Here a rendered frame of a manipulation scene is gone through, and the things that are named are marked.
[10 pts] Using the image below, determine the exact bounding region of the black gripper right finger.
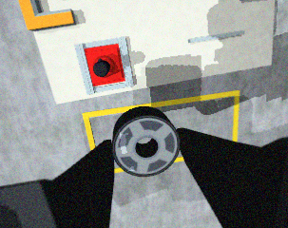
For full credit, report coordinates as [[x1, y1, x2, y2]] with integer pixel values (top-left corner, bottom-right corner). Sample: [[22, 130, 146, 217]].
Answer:
[[177, 127, 288, 228]]

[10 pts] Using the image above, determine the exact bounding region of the black tyre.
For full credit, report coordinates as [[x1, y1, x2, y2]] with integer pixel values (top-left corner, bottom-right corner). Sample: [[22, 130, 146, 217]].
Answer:
[[112, 106, 181, 177]]

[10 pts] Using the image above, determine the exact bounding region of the yellow rectangular outline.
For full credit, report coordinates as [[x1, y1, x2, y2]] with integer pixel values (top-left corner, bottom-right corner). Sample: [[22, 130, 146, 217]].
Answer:
[[82, 90, 240, 151]]

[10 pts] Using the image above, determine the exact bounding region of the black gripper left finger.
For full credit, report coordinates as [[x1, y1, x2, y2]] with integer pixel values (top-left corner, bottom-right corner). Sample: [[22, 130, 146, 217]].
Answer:
[[0, 140, 115, 228]]

